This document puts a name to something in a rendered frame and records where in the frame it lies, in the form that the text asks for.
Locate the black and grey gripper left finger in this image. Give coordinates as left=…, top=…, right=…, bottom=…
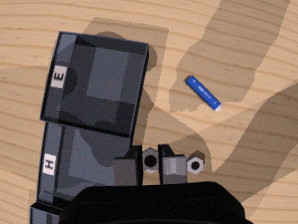
left=113, top=145, right=144, bottom=186

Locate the grey hex nut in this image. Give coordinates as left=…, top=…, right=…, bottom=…
left=187, top=156, right=203, bottom=175
left=142, top=147, right=159, bottom=173

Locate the blue battery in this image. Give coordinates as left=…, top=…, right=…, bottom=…
left=186, top=75, right=222, bottom=112

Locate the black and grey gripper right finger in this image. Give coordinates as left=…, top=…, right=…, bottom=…
left=158, top=144, right=187, bottom=185

